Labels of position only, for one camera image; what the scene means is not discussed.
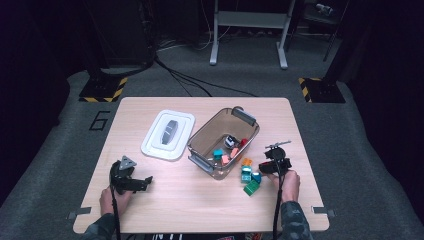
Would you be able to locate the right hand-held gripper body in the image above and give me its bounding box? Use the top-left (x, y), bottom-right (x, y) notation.
top-left (264, 140), bottom-right (293, 176)

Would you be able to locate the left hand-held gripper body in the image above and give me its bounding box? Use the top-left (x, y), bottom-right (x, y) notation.
top-left (109, 155), bottom-right (138, 195)

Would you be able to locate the green toy block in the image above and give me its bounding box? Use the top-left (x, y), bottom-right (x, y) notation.
top-left (243, 179), bottom-right (261, 197)

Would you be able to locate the white bin lid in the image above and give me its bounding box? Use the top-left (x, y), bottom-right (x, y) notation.
top-left (140, 109), bottom-right (197, 162)

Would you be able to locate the black and white small toy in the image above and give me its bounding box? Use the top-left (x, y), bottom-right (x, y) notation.
top-left (224, 134), bottom-right (238, 149)

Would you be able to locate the transparent brown storage bin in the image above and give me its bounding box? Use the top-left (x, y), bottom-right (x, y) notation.
top-left (187, 105), bottom-right (261, 181)

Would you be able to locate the person's right hand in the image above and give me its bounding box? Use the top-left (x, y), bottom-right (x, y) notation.
top-left (266, 169), bottom-right (302, 204)

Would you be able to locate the person's left hand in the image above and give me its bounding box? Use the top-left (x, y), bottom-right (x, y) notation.
top-left (99, 185), bottom-right (134, 217)

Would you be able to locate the black yellow striped stand base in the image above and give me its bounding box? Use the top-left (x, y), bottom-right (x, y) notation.
top-left (78, 75), bottom-right (129, 103)
top-left (298, 77), bottom-right (347, 104)

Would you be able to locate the black stand leg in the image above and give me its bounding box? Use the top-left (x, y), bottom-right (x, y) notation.
top-left (322, 0), bottom-right (349, 63)

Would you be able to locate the black equipment cabinet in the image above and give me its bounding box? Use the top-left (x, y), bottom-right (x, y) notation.
top-left (83, 0), bottom-right (158, 69)

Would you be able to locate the grey device on stand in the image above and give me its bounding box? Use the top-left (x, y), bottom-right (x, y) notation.
top-left (314, 2), bottom-right (334, 17)

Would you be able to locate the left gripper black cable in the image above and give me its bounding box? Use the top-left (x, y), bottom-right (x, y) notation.
top-left (109, 181), bottom-right (123, 240)

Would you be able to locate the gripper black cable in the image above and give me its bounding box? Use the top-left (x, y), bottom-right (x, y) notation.
top-left (271, 156), bottom-right (286, 240)
top-left (109, 181), bottom-right (123, 240)

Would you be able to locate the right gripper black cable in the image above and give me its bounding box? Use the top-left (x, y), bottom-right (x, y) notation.
top-left (271, 156), bottom-right (286, 240)

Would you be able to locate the black floor cable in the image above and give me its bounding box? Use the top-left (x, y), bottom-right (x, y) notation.
top-left (168, 70), bottom-right (213, 98)
top-left (154, 58), bottom-right (258, 98)

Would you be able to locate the white floor cable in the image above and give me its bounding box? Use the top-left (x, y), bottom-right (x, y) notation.
top-left (156, 39), bottom-right (214, 53)

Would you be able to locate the white metal desk frame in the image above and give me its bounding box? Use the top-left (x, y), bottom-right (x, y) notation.
top-left (209, 0), bottom-right (297, 70)

